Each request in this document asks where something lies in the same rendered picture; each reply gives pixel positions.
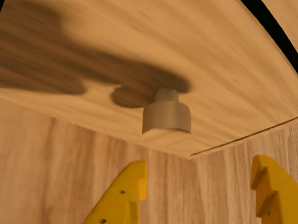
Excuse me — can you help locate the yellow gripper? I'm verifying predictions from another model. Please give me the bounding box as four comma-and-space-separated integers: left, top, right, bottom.
82, 154, 298, 224

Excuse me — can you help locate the wooden chest of drawers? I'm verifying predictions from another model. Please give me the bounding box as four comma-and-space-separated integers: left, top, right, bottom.
0, 0, 298, 160

